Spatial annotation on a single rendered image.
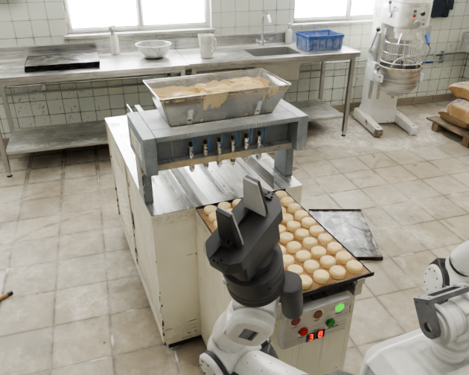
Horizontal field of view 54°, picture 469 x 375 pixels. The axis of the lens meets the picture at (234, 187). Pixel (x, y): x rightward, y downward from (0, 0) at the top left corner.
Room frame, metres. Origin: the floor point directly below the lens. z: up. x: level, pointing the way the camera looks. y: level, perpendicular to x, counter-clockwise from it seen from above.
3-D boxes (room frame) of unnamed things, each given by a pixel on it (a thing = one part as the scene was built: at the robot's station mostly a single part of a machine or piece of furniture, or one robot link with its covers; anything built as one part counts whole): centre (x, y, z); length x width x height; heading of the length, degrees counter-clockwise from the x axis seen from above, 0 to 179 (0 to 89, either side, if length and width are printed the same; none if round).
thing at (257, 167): (2.40, 0.07, 0.88); 1.28 x 0.01 x 0.07; 22
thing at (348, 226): (2.69, -0.77, 0.01); 0.60 x 0.40 x 0.03; 0
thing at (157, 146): (1.88, 0.08, 1.01); 0.72 x 0.33 x 0.34; 112
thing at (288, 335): (1.08, -0.26, 0.77); 0.24 x 0.04 x 0.14; 112
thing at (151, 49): (4.32, 0.75, 0.94); 0.33 x 0.33 x 0.12
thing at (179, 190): (2.24, 0.45, 0.88); 1.28 x 0.01 x 0.07; 22
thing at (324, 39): (4.77, -0.86, 0.95); 0.40 x 0.30 x 0.14; 110
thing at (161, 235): (2.32, 0.26, 0.42); 1.28 x 0.72 x 0.84; 22
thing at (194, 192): (1.93, 0.25, 0.87); 2.01 x 0.03 x 0.07; 22
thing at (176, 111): (1.88, 0.08, 1.25); 0.56 x 0.29 x 0.14; 112
